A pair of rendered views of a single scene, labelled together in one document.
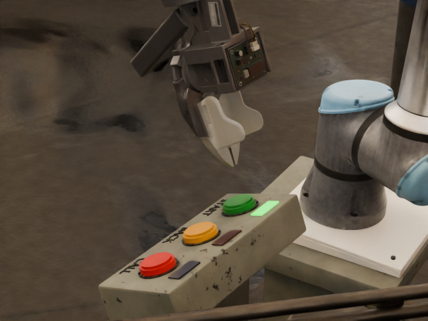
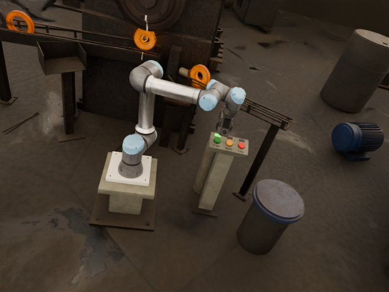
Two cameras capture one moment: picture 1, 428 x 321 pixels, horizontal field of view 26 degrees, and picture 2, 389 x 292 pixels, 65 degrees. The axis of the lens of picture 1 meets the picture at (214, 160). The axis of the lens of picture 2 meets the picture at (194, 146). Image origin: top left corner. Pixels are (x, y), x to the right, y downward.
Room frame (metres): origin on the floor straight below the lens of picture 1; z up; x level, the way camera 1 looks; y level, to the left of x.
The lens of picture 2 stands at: (2.03, 0.95, 1.67)
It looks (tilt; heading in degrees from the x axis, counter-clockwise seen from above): 38 degrees down; 226
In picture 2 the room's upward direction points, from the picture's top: 16 degrees clockwise
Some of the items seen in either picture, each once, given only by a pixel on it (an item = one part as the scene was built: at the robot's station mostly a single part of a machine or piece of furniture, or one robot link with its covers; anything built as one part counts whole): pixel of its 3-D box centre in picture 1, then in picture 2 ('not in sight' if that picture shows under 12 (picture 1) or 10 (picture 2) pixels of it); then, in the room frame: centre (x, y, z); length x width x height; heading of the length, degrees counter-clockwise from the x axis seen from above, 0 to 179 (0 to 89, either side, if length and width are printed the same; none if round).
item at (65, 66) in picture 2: not in sight; (63, 94); (1.52, -1.06, 0.36); 0.26 x 0.20 x 0.72; 178
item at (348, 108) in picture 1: (356, 123); (133, 148); (1.36, -0.24, 0.49); 0.13 x 0.12 x 0.14; 35
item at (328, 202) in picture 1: (345, 181); (131, 164); (1.37, -0.23, 0.37); 0.15 x 0.15 x 0.10
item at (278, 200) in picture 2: not in sight; (266, 219); (0.69, 0.38, 0.22); 0.32 x 0.32 x 0.43
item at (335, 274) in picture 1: (341, 225); (129, 174); (1.37, -0.23, 0.28); 0.32 x 0.32 x 0.04; 59
